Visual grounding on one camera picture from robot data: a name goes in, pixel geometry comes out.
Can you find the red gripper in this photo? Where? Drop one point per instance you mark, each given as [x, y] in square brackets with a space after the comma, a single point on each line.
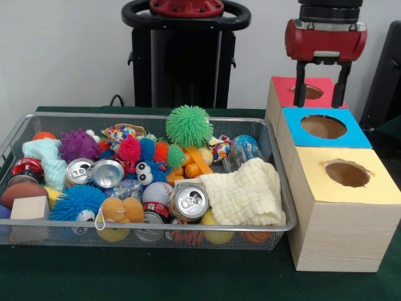
[326, 42]

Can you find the wooden box with three holes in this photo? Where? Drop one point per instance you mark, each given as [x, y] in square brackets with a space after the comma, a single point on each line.
[338, 238]

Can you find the black upright panel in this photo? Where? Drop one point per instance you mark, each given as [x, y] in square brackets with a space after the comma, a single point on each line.
[385, 72]

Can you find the side table with green cloth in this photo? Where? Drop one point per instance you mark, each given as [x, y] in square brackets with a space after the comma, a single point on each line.
[391, 128]

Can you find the cream waffle cloth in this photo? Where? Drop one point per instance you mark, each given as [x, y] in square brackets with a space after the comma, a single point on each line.
[244, 191]

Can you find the green spiky rubber ball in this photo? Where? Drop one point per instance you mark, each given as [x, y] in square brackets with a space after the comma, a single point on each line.
[188, 125]

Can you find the opened silver drink can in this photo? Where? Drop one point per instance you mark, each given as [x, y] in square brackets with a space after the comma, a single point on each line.
[189, 200]

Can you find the white baseball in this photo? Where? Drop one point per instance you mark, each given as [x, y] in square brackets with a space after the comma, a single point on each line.
[158, 192]

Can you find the orange plush toy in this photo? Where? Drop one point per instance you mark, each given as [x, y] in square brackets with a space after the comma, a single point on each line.
[122, 210]

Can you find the purple spiky rubber ball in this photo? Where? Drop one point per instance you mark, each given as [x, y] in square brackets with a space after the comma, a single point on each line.
[78, 145]

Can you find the blue spiky ball with eyes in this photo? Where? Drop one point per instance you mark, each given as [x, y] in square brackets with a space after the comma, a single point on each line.
[78, 200]

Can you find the mint knitted cloth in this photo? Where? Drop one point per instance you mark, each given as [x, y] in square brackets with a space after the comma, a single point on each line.
[53, 166]

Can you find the brown toy football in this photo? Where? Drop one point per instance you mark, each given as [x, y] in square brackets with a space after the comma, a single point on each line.
[25, 191]

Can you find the plain wooden block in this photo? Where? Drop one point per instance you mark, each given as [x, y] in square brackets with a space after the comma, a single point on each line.
[29, 208]

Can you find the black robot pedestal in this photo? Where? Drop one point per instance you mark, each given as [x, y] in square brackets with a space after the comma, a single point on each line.
[181, 62]

